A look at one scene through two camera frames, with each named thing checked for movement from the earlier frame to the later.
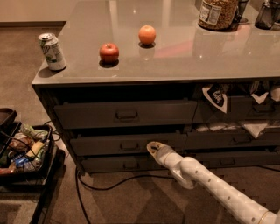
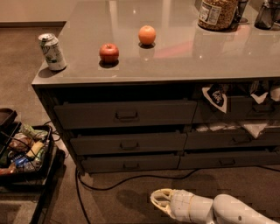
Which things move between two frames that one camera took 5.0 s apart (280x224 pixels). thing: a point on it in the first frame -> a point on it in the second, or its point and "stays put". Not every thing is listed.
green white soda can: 52,51 stays put
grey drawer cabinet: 200,78 stays put
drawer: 237,158 stays put
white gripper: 164,152 -> 180,202
